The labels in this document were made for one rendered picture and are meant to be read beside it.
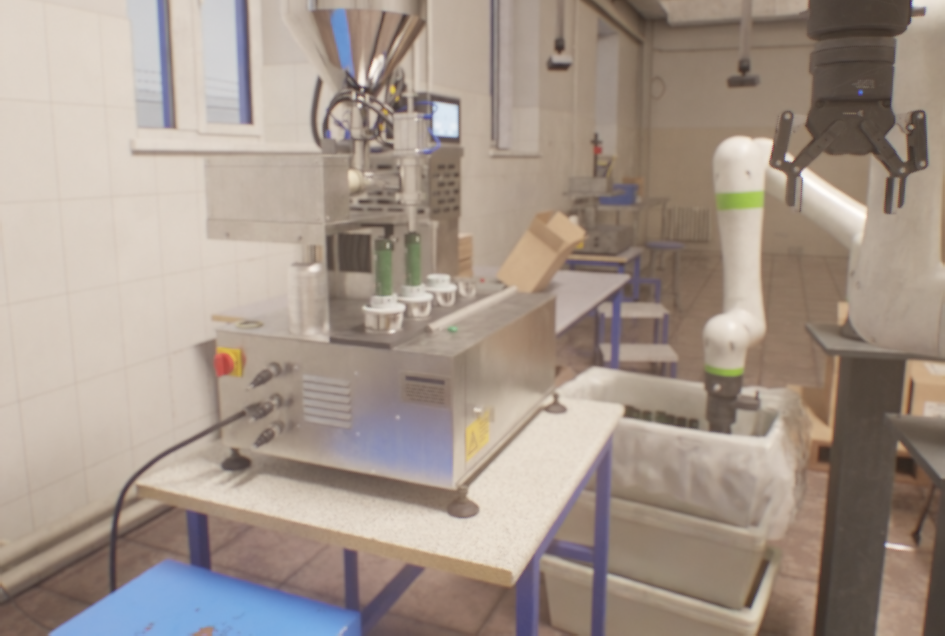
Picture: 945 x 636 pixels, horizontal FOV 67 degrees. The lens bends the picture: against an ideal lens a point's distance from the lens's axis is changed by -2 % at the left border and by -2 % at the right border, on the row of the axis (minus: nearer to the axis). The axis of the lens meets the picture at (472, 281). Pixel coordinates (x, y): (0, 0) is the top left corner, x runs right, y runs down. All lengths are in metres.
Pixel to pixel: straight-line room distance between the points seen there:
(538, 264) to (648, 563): 1.40
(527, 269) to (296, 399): 1.85
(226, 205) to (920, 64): 1.13
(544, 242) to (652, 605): 1.51
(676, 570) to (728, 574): 0.13
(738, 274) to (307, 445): 1.15
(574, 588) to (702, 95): 9.85
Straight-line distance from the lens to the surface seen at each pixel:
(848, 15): 0.82
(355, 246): 1.63
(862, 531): 2.05
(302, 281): 1.31
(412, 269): 1.35
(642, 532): 2.05
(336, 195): 1.31
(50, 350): 2.67
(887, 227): 1.23
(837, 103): 0.84
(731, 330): 1.86
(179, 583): 1.46
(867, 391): 1.92
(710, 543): 2.00
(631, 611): 2.17
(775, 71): 11.49
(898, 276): 1.23
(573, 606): 2.25
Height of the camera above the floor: 1.33
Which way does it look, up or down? 9 degrees down
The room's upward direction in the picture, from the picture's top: straight up
